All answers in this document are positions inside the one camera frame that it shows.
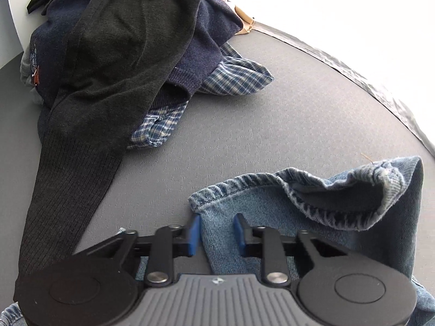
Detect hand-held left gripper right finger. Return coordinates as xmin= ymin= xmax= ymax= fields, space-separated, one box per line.
xmin=232 ymin=213 xmax=351 ymax=284

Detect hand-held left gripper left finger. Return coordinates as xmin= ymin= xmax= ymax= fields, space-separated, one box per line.
xmin=71 ymin=215 xmax=202 ymax=286

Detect blue denim jeans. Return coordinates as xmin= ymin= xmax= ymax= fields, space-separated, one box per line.
xmin=0 ymin=156 xmax=435 ymax=326

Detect blue plaid shirt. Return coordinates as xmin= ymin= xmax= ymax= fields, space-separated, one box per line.
xmin=127 ymin=42 xmax=274 ymax=151

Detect navy blue knit sweater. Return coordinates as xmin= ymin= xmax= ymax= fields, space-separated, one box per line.
xmin=29 ymin=0 xmax=244 ymax=144

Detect dark grey knit sweater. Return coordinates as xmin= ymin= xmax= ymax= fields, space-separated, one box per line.
xmin=14 ymin=0 xmax=212 ymax=300

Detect light grey cloth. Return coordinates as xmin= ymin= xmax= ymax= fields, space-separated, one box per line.
xmin=20 ymin=50 xmax=44 ymax=105

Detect white board panel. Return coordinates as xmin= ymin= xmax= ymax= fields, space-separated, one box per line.
xmin=6 ymin=0 xmax=35 ymax=73

